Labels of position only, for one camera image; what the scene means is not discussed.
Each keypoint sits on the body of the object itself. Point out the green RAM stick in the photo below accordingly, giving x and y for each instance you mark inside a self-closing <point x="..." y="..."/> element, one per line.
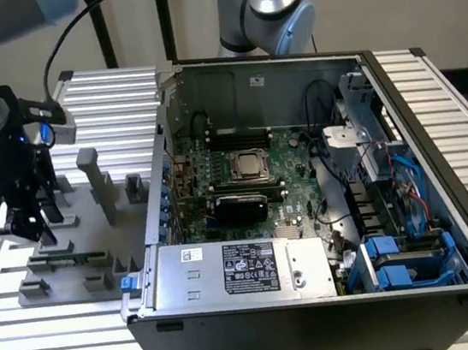
<point x="70" y="259"/>

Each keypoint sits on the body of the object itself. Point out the black RAM slot bank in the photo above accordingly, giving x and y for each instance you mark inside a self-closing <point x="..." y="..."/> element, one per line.
<point x="279" y="192"/>
<point x="238" y="139"/>

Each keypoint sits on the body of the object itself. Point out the grey parts rack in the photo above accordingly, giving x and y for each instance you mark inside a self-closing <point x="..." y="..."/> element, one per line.
<point x="96" y="240"/>

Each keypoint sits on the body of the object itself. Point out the blue case latch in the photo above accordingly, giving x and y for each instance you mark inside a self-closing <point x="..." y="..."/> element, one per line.
<point x="128" y="284"/>

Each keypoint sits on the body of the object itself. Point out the silver power supply unit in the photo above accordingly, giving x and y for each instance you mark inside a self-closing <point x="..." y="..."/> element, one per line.
<point x="212" y="275"/>

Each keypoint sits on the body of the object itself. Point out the CPU socket with CPU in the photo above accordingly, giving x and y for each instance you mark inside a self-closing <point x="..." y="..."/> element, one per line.
<point x="247" y="164"/>

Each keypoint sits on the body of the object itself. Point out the green motherboard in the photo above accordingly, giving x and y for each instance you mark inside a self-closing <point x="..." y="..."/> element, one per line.
<point x="293" y="167"/>

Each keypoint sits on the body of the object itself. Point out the white case sticker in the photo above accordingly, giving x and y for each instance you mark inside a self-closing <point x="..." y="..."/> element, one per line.
<point x="256" y="80"/>

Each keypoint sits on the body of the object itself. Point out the black open PC case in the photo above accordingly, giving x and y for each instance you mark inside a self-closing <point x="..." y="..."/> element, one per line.
<point x="306" y="329"/>

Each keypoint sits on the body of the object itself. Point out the silver metal disk bay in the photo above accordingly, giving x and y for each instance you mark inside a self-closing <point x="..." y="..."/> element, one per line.
<point x="361" y="123"/>

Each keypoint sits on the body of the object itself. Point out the blue plastic drive caddy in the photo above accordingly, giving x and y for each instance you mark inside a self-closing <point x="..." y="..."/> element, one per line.
<point x="384" y="250"/>
<point x="393" y="277"/>

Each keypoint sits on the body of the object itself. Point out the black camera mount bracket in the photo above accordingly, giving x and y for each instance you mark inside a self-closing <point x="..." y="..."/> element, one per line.
<point x="22" y="105"/>

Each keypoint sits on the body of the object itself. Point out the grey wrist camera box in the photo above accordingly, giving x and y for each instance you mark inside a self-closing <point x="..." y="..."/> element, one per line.
<point x="63" y="128"/>

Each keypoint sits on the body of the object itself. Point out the black vertical post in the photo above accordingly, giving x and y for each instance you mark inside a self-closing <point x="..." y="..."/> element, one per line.
<point x="164" y="20"/>
<point x="102" y="32"/>

